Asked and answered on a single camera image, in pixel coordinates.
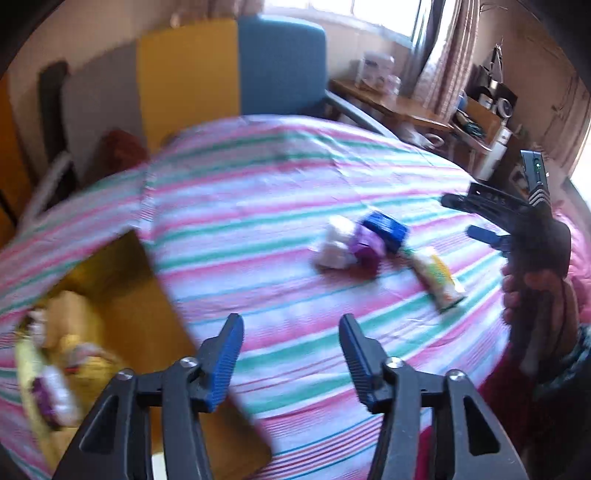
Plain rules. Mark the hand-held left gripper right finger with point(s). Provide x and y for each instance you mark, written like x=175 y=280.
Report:
x=360 y=364

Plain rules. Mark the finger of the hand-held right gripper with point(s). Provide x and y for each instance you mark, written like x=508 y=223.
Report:
x=487 y=236
x=485 y=199

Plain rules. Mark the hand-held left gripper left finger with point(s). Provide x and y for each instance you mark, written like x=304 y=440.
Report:
x=224 y=364

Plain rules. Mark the white carton box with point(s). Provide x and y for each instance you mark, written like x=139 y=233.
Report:
x=437 y=279

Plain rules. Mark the yellow box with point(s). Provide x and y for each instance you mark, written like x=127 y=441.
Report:
x=138 y=300

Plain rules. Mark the large yellow sponge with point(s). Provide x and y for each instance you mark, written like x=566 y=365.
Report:
x=74 y=316

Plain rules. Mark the person's right forearm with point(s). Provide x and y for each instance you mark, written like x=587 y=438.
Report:
x=568 y=401

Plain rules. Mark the person's right hand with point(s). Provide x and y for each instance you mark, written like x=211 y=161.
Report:
x=510 y=295

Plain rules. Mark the red quilt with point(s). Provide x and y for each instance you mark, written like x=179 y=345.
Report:
x=579 y=258

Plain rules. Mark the cluttered wooden shelf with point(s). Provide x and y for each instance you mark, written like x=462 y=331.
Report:
x=485 y=120

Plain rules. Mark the small blue box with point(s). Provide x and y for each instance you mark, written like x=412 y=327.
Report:
x=387 y=229

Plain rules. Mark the wooden desk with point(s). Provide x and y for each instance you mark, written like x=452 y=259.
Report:
x=392 y=104

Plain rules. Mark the striped beige curtain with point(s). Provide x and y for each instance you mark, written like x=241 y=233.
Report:
x=450 y=60

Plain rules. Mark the white appliance box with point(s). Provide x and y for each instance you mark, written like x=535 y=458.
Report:
x=376 y=71

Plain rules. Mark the crumpled purple wrapper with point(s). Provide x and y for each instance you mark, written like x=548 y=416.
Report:
x=45 y=394

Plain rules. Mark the striped pink green blanket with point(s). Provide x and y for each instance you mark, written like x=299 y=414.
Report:
x=277 y=161

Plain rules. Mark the window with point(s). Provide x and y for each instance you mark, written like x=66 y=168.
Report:
x=346 y=18

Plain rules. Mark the dark red cushion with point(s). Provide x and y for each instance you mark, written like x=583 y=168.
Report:
x=122 y=150

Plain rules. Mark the grey yellow blue chair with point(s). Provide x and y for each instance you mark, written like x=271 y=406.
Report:
x=277 y=64

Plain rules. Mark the white curved armrest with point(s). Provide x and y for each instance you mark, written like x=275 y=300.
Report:
x=48 y=184

